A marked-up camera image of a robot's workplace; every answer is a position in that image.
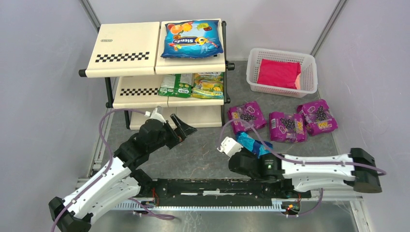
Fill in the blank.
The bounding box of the purple candy bag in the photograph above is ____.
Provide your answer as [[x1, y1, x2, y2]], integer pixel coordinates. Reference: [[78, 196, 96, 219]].
[[296, 99, 338, 136], [228, 101, 267, 134], [269, 112, 307, 143]]

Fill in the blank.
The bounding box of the blue Slendy candy bag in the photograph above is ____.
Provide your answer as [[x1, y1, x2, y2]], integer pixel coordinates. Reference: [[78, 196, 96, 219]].
[[161, 19, 224, 58]]

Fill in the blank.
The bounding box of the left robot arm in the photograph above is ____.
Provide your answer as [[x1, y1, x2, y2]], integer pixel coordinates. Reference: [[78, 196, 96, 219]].
[[48, 113, 197, 232]]

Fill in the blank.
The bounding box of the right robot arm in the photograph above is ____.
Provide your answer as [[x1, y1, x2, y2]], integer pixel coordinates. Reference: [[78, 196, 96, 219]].
[[228, 148, 382, 193]]

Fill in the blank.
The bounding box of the yellow green candy bag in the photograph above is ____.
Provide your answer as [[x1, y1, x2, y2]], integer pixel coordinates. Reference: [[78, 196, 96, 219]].
[[191, 72, 224, 100]]

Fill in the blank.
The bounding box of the cream three-tier shelf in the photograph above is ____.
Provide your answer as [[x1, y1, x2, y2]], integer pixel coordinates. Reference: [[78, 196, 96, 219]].
[[78, 19, 234, 130]]

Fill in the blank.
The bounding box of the pink bag in basket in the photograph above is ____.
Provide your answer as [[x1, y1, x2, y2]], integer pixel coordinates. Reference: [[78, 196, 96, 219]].
[[257, 59, 301, 89]]

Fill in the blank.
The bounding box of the white plastic basket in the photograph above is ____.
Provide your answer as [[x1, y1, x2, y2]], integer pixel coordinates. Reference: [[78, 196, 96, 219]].
[[246, 48, 318, 98]]

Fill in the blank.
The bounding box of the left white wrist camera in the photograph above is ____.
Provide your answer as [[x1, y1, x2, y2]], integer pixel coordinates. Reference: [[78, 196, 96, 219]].
[[145, 106, 166, 124]]

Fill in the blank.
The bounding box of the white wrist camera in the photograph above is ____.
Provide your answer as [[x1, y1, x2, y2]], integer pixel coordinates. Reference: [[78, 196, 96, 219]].
[[217, 137, 243, 158], [145, 106, 166, 124]]

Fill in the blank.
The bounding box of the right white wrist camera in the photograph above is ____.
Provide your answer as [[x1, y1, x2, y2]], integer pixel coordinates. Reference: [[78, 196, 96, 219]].
[[217, 137, 243, 158]]

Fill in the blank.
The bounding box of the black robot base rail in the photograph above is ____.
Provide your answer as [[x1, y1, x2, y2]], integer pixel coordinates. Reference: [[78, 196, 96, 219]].
[[96, 177, 311, 215]]

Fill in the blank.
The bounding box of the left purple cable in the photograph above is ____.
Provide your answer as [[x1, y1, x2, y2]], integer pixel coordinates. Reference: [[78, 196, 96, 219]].
[[49, 109, 148, 232]]

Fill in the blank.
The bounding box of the purple cable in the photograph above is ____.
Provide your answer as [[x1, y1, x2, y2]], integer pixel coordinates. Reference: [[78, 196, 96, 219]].
[[49, 109, 148, 232], [219, 119, 387, 177]]

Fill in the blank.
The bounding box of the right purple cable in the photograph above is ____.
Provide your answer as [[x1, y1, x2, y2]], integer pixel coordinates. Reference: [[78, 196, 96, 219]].
[[219, 119, 387, 177]]

